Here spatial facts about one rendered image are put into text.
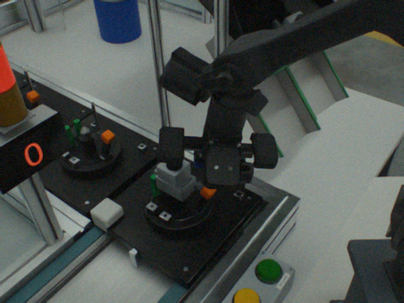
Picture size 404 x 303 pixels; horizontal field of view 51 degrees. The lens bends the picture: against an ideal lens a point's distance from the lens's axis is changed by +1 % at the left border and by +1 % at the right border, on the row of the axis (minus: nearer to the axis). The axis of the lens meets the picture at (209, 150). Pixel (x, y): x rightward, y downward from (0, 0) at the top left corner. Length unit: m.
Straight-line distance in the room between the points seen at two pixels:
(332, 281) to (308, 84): 0.46
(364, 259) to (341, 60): 2.72
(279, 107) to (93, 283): 0.52
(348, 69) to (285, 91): 2.27
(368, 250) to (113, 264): 0.46
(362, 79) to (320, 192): 2.16
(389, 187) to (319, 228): 0.22
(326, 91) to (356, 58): 2.30
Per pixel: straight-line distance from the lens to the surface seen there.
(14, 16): 1.88
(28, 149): 0.65
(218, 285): 0.76
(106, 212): 0.83
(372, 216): 1.02
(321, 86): 1.08
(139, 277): 0.82
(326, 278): 0.90
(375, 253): 0.70
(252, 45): 0.50
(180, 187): 0.76
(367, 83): 3.10
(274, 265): 0.76
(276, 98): 0.95
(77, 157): 0.96
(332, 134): 1.21
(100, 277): 0.84
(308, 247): 0.93
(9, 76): 0.60
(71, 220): 0.89
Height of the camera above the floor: 1.61
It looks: 42 degrees down
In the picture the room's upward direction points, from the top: 2 degrees counter-clockwise
